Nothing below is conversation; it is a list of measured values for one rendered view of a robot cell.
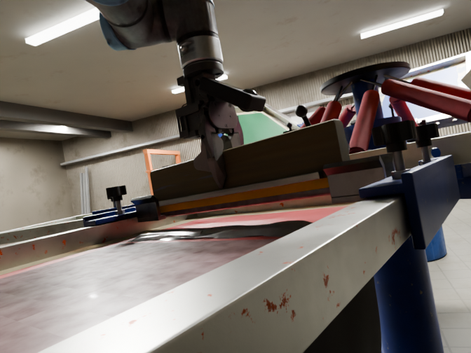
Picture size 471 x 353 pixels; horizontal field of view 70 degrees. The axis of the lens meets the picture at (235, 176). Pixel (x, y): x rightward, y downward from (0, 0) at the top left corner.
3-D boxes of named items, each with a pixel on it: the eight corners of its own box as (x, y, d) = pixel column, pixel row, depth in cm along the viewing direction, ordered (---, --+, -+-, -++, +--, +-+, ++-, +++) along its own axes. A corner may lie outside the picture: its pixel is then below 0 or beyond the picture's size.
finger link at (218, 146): (202, 191, 60) (199, 141, 61) (228, 187, 57) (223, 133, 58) (190, 191, 58) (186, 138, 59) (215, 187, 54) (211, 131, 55)
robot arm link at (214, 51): (228, 41, 60) (195, 30, 54) (233, 66, 60) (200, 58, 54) (198, 56, 65) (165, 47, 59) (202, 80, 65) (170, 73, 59)
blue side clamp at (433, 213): (426, 250, 30) (411, 171, 30) (368, 250, 33) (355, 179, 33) (460, 198, 53) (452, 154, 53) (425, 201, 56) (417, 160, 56)
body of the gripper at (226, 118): (208, 141, 66) (198, 80, 66) (243, 132, 60) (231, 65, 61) (179, 142, 60) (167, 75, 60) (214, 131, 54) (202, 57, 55)
